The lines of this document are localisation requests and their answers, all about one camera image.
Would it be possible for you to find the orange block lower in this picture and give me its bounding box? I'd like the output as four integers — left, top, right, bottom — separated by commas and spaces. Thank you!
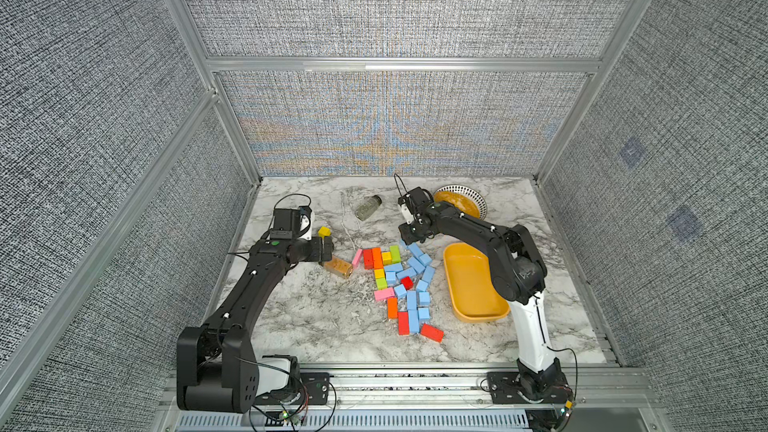
386, 297, 398, 320

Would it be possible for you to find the orange long block upper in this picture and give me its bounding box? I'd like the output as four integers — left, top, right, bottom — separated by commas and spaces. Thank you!
372, 248, 384, 270

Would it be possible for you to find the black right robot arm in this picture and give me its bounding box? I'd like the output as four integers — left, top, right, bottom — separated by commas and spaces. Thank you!
397, 187, 569, 403

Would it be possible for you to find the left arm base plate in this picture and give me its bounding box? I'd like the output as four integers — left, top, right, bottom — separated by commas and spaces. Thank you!
253, 372, 331, 407

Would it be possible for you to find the amber spice jar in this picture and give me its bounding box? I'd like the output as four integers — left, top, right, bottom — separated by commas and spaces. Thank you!
323, 256, 354, 279

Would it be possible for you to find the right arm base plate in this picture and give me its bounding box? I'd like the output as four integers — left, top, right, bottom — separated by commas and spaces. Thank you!
486, 371, 574, 405

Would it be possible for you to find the green long block upper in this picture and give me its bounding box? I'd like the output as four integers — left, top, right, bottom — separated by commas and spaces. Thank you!
389, 245, 401, 264

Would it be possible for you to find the red block bottom right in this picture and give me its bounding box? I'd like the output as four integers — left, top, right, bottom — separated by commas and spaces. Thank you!
419, 323, 444, 343

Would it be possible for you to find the red block upper left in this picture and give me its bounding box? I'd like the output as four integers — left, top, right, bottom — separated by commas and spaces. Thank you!
363, 249, 374, 270

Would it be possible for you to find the glass spice jar black lid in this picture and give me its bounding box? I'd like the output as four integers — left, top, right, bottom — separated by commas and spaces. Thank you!
354, 195, 382, 222

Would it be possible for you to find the patterned bowl of yellow grains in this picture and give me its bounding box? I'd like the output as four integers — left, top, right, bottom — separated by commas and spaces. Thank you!
434, 184, 488, 220

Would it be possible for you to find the blue long block bottom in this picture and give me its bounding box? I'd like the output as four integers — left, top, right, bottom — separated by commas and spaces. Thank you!
407, 309, 420, 334

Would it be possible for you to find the yellow cube block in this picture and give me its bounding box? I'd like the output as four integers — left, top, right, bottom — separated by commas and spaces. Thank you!
317, 226, 332, 238

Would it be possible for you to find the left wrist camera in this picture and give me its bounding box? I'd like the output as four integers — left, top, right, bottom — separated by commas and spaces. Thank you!
269, 206, 313, 240

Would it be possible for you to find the pink long block upper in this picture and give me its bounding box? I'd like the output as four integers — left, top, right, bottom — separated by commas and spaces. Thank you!
351, 249, 363, 268

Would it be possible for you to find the red block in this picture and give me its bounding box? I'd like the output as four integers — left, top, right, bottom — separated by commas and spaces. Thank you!
419, 323, 444, 343
397, 311, 410, 336
363, 249, 374, 270

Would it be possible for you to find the pink long block lower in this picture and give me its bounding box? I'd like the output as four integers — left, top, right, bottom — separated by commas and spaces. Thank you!
374, 287, 396, 302

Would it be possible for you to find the red block bottom left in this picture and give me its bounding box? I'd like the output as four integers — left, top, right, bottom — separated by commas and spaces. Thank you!
397, 311, 410, 336

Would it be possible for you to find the pink long block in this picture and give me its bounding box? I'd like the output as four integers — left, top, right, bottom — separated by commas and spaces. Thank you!
351, 249, 363, 268
374, 287, 396, 302

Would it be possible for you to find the yellow plastic tray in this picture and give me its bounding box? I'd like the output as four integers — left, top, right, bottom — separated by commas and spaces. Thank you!
443, 243, 510, 323

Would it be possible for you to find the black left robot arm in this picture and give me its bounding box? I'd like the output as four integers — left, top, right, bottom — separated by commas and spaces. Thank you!
176, 237, 334, 413

